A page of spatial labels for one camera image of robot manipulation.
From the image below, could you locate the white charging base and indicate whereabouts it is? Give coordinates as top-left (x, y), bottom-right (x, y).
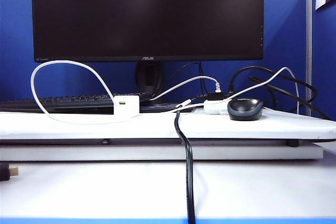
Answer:
top-left (113, 95), bottom-right (140, 116)

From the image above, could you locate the white Type-C charging cable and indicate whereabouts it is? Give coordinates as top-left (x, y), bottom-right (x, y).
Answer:
top-left (30, 60), bottom-right (300, 125)

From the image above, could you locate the white base board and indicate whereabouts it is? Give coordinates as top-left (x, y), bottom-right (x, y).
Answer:
top-left (0, 142), bottom-right (325, 161)

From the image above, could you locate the white-tipped black lead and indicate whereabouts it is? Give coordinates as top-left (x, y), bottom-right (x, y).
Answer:
top-left (175, 94), bottom-right (209, 109)

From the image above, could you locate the black monitor stand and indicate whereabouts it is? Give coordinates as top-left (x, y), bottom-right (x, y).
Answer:
top-left (134, 61), bottom-right (196, 113)

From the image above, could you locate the small black hub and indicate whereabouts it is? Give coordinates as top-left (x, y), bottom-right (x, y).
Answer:
top-left (206, 91), bottom-right (224, 101)

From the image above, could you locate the black and grey mouse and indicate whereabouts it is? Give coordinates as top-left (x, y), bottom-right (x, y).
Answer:
top-left (227, 97), bottom-right (265, 121)

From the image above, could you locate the black ASUS monitor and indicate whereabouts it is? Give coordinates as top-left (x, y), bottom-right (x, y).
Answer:
top-left (30, 0), bottom-right (265, 62)

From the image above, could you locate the black keyboard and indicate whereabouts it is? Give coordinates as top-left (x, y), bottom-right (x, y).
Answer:
top-left (0, 92), bottom-right (153, 109)

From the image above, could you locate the white raised desk board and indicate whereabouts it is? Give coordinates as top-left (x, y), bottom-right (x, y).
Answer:
top-left (0, 107), bottom-right (336, 141)

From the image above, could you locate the wide blue partition panel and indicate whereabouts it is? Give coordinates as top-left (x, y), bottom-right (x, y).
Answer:
top-left (0, 0), bottom-right (308, 104)

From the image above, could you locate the narrow blue partition panel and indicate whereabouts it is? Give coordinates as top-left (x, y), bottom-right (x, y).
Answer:
top-left (311, 0), bottom-right (336, 120)

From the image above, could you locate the black gold-tipped HDMI plug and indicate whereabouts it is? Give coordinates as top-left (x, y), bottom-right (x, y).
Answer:
top-left (0, 163), bottom-right (20, 182)

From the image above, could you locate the thin black monitor cable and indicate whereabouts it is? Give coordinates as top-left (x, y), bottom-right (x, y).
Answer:
top-left (167, 61), bottom-right (208, 97)

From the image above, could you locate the white ethernet cable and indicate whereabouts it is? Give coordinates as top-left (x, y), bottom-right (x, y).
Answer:
top-left (151, 76), bottom-right (221, 101)

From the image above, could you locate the black power cable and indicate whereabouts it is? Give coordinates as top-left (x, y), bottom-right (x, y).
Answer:
top-left (174, 110), bottom-right (196, 224)

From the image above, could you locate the thick black looped cable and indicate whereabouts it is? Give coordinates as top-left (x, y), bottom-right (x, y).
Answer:
top-left (227, 65), bottom-right (318, 113)

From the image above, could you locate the thick black straight cable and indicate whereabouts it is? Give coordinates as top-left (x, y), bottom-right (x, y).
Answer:
top-left (248, 73), bottom-right (333, 121)

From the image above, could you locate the grey metal partition post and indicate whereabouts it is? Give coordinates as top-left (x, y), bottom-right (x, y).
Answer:
top-left (306, 0), bottom-right (313, 116)

